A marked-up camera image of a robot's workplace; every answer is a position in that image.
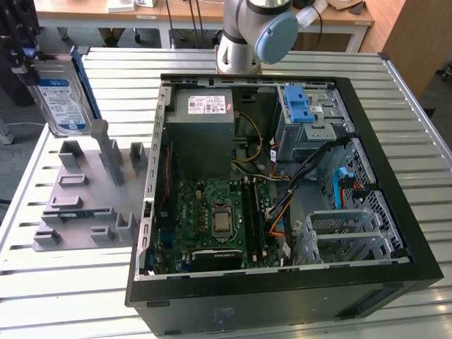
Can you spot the black mesh waste bin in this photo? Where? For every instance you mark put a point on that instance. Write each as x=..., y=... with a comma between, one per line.
x=14, y=95

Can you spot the grey parts rack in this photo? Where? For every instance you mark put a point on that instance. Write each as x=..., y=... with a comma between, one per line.
x=95, y=197

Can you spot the black graphics card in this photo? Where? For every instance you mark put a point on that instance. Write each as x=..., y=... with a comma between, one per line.
x=215, y=259

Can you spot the blue plastic drive latch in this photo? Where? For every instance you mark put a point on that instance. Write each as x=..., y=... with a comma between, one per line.
x=298, y=106

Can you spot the grey power supply unit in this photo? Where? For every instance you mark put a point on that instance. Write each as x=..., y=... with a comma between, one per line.
x=201, y=141

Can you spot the hard disk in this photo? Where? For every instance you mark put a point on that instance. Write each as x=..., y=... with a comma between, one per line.
x=60, y=102

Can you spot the silver CPU in socket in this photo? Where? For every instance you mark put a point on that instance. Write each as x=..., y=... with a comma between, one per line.
x=222, y=222

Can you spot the metal optical drive cage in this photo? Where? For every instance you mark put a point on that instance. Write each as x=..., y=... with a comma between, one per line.
x=293, y=141

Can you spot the grey metal floor foot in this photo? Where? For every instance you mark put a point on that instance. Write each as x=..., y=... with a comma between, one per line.
x=5, y=136

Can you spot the green motherboard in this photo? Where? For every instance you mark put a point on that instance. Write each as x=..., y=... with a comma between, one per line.
x=190, y=226

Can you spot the metal disk bay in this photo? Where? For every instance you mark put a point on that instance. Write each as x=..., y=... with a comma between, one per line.
x=346, y=236

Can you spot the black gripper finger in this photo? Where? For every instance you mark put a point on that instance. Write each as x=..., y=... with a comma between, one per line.
x=30, y=21
x=8, y=42

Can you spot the wooden desk white frame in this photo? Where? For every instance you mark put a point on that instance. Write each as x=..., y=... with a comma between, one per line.
x=88, y=10
x=353, y=17

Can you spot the black open PC case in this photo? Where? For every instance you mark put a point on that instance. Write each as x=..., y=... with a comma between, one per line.
x=247, y=307

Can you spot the green RAM stick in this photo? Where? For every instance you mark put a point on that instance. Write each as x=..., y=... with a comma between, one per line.
x=76, y=214

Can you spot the black RAM stick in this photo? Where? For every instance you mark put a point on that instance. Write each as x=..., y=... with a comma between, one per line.
x=260, y=222

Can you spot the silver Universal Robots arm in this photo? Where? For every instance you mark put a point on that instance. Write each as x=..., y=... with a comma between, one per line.
x=240, y=53

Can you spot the brown cardboard piece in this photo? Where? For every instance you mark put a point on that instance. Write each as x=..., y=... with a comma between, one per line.
x=344, y=4

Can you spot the wooden cabinet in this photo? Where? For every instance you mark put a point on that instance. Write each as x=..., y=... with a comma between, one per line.
x=416, y=42

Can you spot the white box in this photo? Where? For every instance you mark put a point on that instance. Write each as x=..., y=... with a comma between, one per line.
x=121, y=5

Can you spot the black chair base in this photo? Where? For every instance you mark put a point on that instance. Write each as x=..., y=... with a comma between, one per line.
x=446, y=72

